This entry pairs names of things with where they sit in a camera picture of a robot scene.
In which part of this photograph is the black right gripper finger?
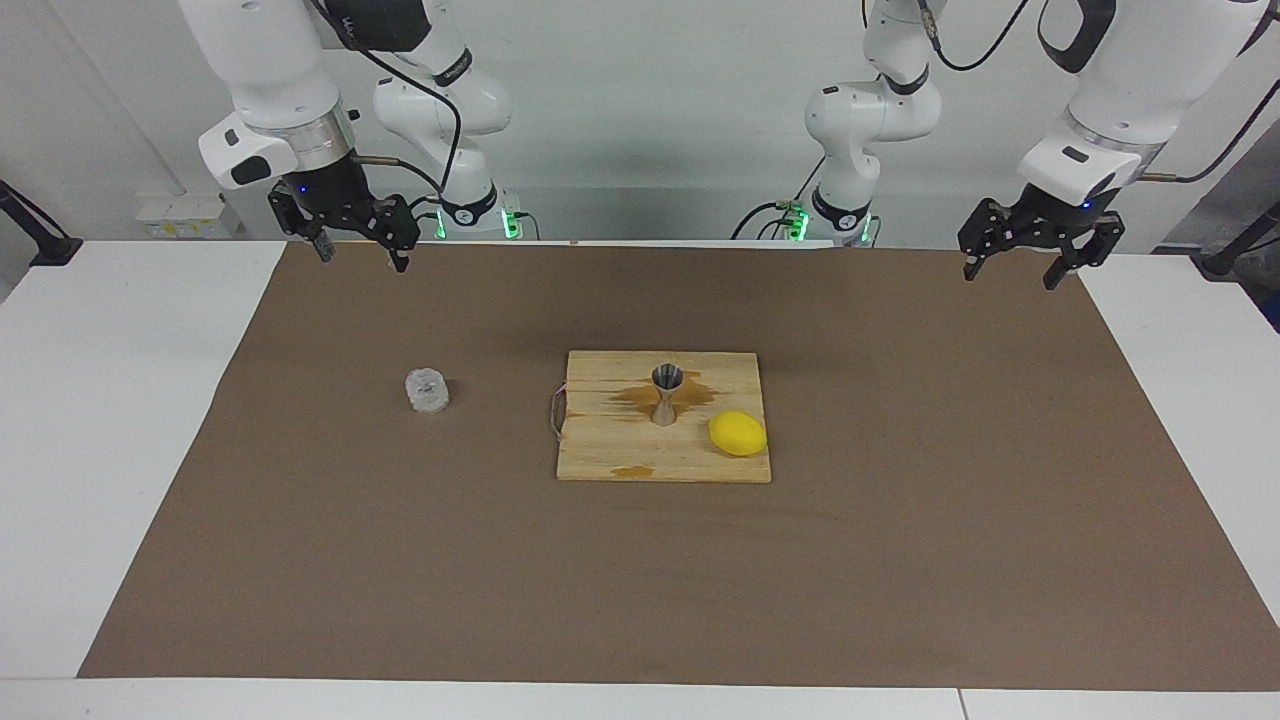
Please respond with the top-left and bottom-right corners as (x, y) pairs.
(268, 190), (336, 264)
(350, 195), (421, 273)

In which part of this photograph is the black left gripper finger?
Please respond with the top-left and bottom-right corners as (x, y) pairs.
(958, 198), (1031, 281)
(1042, 218), (1125, 291)

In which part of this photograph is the steel double jigger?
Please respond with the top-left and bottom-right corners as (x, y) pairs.
(651, 363), (686, 427)

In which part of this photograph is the black clamp stand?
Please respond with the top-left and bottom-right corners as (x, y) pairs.
(0, 180), (83, 267)
(1198, 200), (1280, 279)

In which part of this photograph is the wooden cutting board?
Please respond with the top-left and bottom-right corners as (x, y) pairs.
(548, 350), (773, 484)

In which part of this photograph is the yellow lemon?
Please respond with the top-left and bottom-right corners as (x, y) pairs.
(708, 410), (768, 458)

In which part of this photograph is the brown table mat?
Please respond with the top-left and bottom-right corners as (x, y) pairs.
(78, 243), (1280, 691)

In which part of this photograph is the black right base cable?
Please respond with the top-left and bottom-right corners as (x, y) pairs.
(400, 195), (446, 241)

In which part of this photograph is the black base cable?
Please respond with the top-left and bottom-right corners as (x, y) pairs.
(400, 195), (446, 241)
(730, 155), (831, 241)

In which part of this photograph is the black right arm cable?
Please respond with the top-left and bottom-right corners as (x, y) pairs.
(308, 0), (463, 201)

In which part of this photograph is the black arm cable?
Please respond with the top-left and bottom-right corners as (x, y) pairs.
(308, 0), (463, 201)
(918, 0), (1280, 184)

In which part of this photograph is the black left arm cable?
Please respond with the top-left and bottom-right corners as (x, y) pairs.
(918, 0), (1280, 184)

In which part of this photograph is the white wall socket box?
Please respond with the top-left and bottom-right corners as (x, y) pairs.
(137, 193), (241, 241)

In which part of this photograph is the black left base cable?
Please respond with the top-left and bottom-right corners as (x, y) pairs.
(730, 155), (831, 241)

